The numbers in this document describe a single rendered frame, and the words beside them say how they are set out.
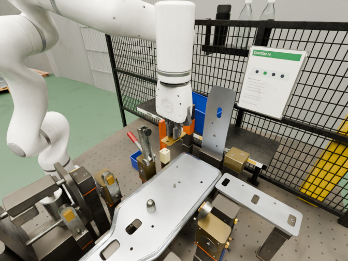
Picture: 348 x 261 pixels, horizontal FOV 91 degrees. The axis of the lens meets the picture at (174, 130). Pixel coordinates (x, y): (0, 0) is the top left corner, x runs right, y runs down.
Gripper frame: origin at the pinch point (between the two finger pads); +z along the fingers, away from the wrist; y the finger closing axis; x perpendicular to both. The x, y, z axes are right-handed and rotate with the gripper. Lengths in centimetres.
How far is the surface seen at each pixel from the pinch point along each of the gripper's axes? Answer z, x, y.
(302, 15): -29, 230, -11
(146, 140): 12.3, 1.1, -15.4
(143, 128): 6.7, 1.0, -16.3
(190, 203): 27.4, -1.2, 9.3
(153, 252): 27.7, -20.8, 10.0
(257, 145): 24, 44, 17
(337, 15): -30, 234, 19
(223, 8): -32, 62, -20
